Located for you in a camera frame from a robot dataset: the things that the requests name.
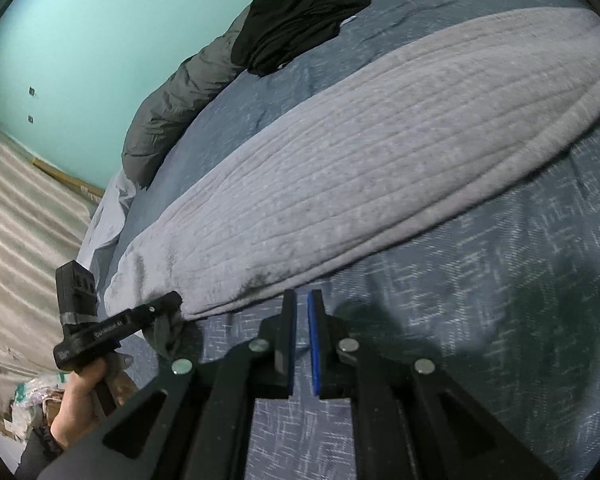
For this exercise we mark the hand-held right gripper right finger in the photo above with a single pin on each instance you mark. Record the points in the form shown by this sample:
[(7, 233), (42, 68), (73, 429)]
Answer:
[(314, 345)]

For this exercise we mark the bed with blue sheet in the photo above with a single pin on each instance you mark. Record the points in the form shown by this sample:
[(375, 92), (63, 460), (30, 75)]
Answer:
[(480, 300)]

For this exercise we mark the patterned plastic package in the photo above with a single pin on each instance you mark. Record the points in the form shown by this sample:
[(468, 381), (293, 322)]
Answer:
[(30, 395)]

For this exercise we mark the black crumpled garment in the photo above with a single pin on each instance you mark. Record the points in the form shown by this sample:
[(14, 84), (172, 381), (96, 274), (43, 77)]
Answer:
[(295, 20)]

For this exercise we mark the person's left forearm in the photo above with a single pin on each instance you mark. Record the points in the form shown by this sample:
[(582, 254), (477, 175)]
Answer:
[(37, 460)]

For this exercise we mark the grey fleece sweatshirt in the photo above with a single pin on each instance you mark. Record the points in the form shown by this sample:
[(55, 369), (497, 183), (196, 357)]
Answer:
[(380, 160)]

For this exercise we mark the wooden frame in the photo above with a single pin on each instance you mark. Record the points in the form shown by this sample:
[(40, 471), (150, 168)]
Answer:
[(70, 180)]

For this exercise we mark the dark grey rolled duvet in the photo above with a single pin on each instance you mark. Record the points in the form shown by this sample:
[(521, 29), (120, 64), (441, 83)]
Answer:
[(180, 105)]

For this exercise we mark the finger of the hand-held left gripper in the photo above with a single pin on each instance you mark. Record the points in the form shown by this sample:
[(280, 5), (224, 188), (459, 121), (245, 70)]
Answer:
[(162, 305)]

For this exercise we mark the person's left hand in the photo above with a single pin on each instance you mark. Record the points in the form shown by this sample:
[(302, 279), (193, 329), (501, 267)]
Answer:
[(75, 410)]

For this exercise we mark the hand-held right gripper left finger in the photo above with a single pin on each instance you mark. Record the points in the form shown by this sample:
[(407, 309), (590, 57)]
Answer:
[(291, 340)]

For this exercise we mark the beige striped curtain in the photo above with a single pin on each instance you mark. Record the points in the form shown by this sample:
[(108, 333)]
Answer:
[(25, 260)]

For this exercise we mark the light grey pillow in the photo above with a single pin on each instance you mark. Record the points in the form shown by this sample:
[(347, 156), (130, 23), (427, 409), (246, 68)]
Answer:
[(105, 220)]

